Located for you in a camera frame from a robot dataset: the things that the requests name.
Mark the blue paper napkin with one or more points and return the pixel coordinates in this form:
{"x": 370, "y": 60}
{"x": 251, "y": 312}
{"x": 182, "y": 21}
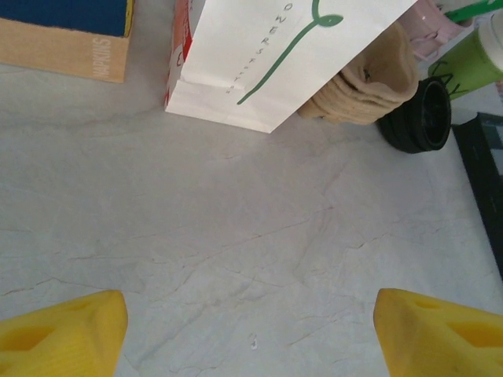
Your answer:
{"x": 59, "y": 13}

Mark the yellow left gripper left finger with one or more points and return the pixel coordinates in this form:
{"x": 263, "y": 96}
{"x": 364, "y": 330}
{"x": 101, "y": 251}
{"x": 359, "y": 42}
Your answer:
{"x": 59, "y": 337}

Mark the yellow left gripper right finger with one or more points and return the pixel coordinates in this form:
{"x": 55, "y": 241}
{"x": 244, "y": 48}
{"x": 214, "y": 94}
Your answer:
{"x": 440, "y": 341}

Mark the stack of pulp cup carriers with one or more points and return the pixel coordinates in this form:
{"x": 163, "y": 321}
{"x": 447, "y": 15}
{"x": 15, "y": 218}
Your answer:
{"x": 373, "y": 94}

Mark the white flower print paper bag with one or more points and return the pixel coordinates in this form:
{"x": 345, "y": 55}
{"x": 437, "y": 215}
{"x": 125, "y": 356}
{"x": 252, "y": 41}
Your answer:
{"x": 243, "y": 59}

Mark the green plastic straw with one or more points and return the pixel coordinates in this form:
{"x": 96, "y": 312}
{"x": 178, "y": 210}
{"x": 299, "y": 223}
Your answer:
{"x": 471, "y": 11}

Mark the yellow paper napkin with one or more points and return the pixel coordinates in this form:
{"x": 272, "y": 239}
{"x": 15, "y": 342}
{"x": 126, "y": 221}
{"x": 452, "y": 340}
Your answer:
{"x": 129, "y": 17}

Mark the black and white chessboard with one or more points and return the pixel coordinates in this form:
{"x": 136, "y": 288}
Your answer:
{"x": 487, "y": 169}

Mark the stack of green paper cups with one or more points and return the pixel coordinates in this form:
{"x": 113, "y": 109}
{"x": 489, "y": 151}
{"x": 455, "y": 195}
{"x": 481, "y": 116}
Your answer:
{"x": 471, "y": 59}

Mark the pink metal bucket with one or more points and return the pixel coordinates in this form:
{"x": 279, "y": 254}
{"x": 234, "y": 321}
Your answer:
{"x": 432, "y": 27}

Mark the cardboard napkin box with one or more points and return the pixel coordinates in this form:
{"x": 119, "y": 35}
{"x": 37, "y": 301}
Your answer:
{"x": 59, "y": 51}

